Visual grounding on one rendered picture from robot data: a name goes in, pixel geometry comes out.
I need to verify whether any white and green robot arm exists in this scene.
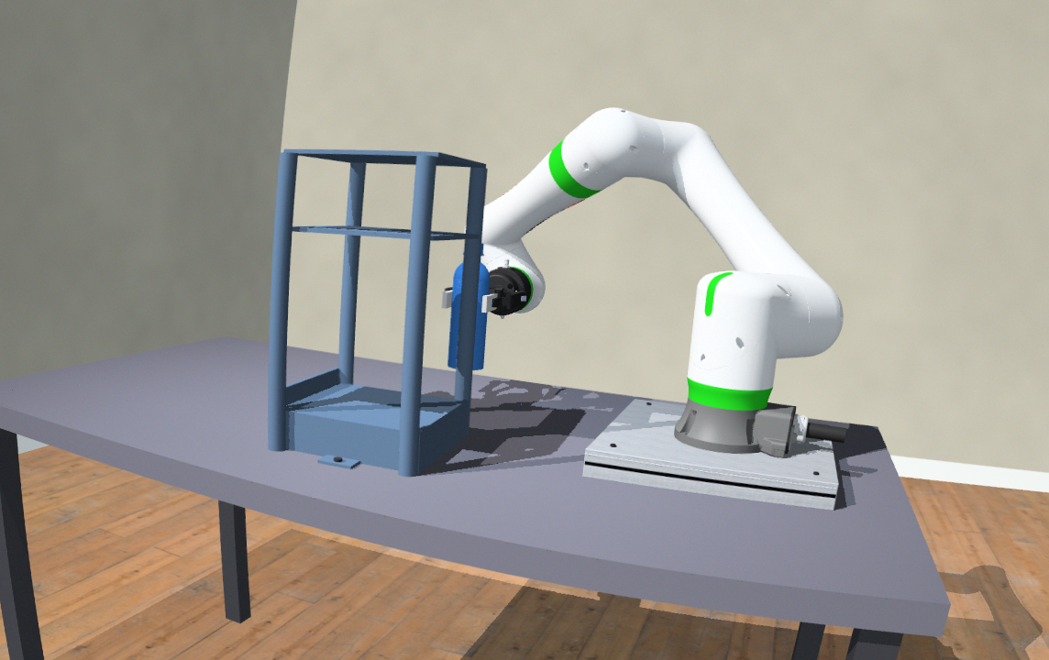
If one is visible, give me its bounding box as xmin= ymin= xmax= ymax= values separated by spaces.
xmin=480 ymin=108 xmax=845 ymax=457

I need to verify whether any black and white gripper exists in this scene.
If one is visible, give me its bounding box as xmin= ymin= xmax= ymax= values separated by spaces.
xmin=442 ymin=273 xmax=527 ymax=314

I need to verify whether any blue bottle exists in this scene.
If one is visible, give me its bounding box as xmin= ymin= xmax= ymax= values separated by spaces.
xmin=447 ymin=263 xmax=490 ymax=370

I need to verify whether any blue shelving unit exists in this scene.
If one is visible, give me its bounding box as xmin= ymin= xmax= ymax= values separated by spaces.
xmin=267 ymin=149 xmax=487 ymax=477

